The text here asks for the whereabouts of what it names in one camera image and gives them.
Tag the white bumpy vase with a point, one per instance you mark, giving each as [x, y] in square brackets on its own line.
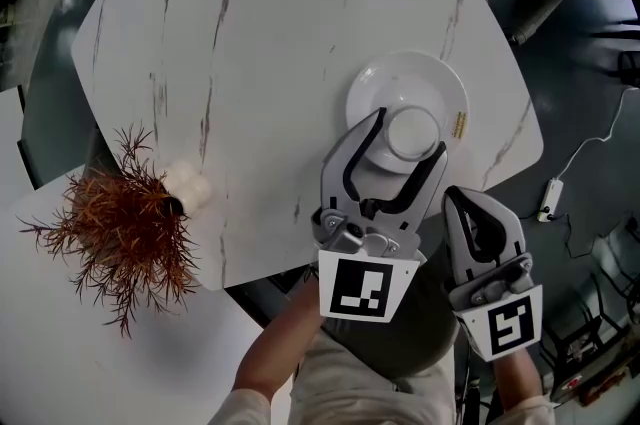
[187, 185]

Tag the person's left forearm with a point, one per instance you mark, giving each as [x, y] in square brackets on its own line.
[280, 348]

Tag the white power strip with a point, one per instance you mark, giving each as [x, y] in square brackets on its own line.
[550, 198]

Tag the white saucer plate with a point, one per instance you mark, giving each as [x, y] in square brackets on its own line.
[425, 83]

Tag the person's right forearm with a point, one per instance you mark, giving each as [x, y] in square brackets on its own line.
[517, 378]

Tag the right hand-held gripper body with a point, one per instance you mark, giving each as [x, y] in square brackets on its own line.
[505, 313]

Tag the red dried plant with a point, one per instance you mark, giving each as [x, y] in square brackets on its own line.
[125, 233]

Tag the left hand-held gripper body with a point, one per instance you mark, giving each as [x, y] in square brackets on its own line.
[360, 283]

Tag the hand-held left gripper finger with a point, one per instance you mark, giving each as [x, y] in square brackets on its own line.
[430, 193]
[337, 173]

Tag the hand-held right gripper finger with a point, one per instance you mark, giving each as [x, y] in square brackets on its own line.
[457, 243]
[505, 233]

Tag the person's cream printed sweater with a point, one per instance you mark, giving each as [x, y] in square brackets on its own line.
[375, 393]

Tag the white marble dining table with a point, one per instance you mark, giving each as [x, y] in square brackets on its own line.
[275, 38]

